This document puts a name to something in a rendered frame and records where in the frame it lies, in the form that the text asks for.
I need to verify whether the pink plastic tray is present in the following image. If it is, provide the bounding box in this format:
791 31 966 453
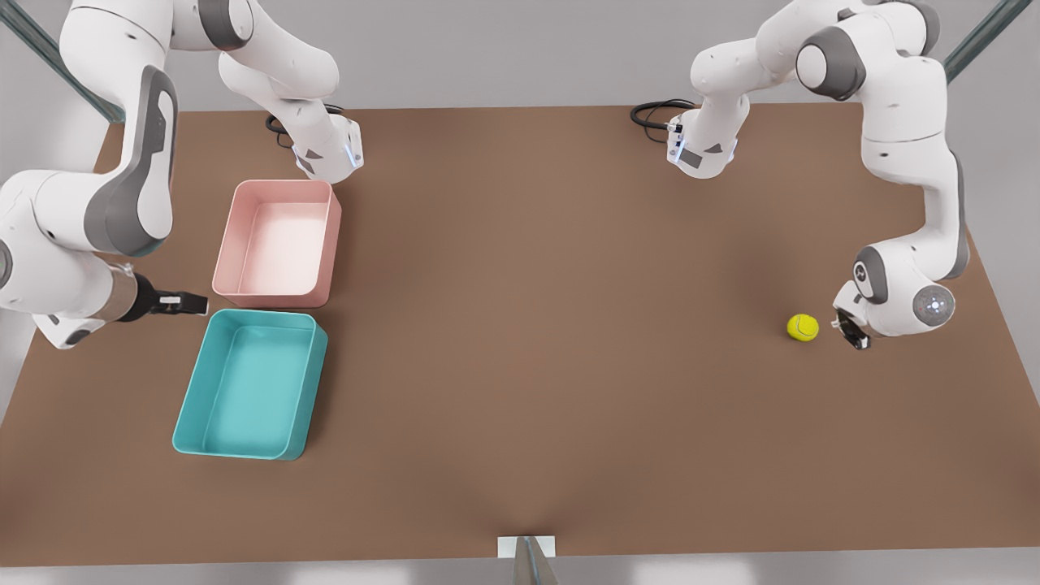
212 180 343 310

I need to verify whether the silver frame post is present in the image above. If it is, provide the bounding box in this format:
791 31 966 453
942 0 1033 85
0 0 126 124
498 535 561 585

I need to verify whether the teal plastic tray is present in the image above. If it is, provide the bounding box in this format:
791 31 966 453
171 308 329 462

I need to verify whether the black cable loop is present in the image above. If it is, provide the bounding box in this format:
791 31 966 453
630 99 698 145
266 104 345 150

